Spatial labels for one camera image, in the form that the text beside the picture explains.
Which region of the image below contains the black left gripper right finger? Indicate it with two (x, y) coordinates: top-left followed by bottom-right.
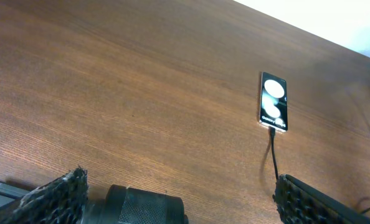
(273, 174), (370, 224)

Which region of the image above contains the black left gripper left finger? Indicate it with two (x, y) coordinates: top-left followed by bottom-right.
(0, 167), (88, 224)

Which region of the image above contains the black charger cable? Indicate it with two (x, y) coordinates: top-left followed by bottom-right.
(268, 93), (370, 215)

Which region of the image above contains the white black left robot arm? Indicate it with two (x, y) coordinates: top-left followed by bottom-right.
(0, 167), (189, 224)

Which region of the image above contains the black Galaxy flip phone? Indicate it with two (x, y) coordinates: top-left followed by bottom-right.
(259, 72), (288, 133)

